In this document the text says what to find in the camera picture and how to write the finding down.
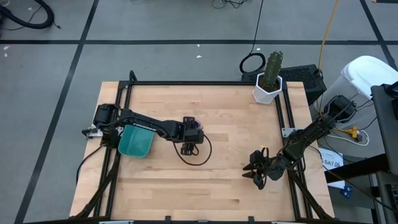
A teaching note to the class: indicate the teal plastic basket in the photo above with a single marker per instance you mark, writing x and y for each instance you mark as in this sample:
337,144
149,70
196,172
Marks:
136,144

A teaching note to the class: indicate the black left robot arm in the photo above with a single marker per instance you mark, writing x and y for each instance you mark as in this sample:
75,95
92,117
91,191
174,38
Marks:
146,123

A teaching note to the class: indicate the translucent bin with white lid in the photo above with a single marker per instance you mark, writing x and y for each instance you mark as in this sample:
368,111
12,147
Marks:
370,74

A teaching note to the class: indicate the yellow plug connector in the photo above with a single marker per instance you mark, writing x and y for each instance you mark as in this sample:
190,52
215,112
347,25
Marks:
353,132

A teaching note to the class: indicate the green cactus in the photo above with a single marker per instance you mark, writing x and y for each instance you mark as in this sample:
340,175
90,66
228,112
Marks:
273,68

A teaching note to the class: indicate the dark grey desk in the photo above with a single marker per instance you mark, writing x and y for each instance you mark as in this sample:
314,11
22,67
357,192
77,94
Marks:
387,130

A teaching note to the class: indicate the small blue box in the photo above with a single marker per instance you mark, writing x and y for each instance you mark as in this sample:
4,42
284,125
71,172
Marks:
346,192

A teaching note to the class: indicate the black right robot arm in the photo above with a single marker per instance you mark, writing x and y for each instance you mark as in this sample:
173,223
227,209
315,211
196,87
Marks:
306,135

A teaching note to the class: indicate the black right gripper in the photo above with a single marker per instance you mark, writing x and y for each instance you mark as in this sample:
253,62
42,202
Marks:
270,168

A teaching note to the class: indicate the black aluminium table frame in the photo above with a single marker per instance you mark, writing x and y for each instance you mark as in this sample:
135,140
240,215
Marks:
202,83

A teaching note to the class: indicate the white hexagonal plant pot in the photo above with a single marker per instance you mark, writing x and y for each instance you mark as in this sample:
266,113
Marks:
262,95

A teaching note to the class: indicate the white mounting plate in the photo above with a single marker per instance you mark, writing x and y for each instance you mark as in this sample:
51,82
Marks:
94,132

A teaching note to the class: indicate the white paper label sheet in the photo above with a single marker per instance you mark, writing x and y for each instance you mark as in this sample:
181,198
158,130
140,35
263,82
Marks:
331,161

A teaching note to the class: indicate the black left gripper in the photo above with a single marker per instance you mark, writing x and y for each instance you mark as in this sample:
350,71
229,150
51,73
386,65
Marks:
193,136

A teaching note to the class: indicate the silver metal bracket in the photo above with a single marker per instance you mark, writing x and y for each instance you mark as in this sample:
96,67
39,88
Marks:
286,132

